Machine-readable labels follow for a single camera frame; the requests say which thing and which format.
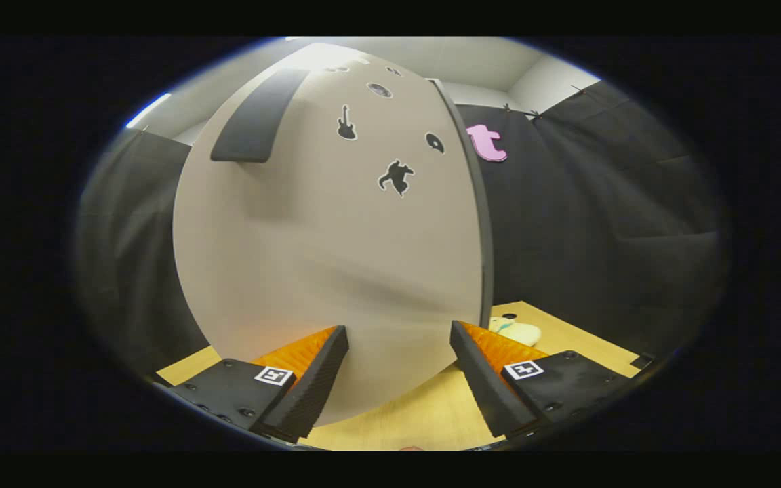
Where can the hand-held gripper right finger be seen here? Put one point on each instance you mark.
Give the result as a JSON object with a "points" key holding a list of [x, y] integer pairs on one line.
{"points": [[489, 393]]}

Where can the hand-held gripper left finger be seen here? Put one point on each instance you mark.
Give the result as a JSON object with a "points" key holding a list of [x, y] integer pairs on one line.
{"points": [[312, 393]]}

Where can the beige cabinet door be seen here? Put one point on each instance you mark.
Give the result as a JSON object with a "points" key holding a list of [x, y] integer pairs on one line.
{"points": [[309, 271]]}

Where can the pale yellow plush toy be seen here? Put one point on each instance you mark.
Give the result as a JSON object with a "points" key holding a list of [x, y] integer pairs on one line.
{"points": [[523, 332]]}

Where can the dark grey cabinet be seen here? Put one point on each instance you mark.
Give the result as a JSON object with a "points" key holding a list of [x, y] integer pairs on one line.
{"points": [[487, 257]]}

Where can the black backdrop cloth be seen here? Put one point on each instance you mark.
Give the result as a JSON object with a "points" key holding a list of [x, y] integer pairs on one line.
{"points": [[601, 224]]}

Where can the ceiling light strip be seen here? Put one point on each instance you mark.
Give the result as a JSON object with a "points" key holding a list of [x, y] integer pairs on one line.
{"points": [[148, 110]]}

